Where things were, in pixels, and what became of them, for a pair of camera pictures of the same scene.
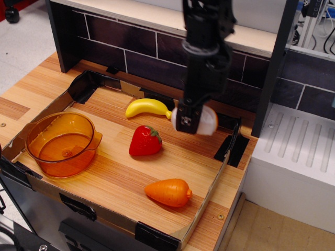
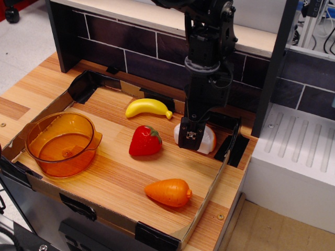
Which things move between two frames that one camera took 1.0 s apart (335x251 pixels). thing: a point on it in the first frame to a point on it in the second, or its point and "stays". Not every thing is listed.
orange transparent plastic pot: x=63 y=144 stays
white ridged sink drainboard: x=292 y=169 stays
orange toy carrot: x=171 y=192 stays
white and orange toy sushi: x=208 y=121 to x=207 y=143
